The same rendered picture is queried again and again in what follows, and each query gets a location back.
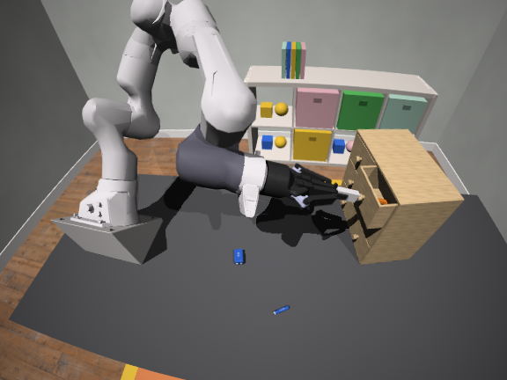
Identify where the light wooden chest of drawers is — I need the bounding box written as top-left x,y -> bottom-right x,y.
356,129 -> 464,265

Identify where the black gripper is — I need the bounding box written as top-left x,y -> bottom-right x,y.
260,160 -> 360,210

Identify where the orange and grey battery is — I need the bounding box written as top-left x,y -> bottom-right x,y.
378,198 -> 393,205

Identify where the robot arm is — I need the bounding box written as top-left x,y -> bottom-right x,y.
70,0 -> 268,228

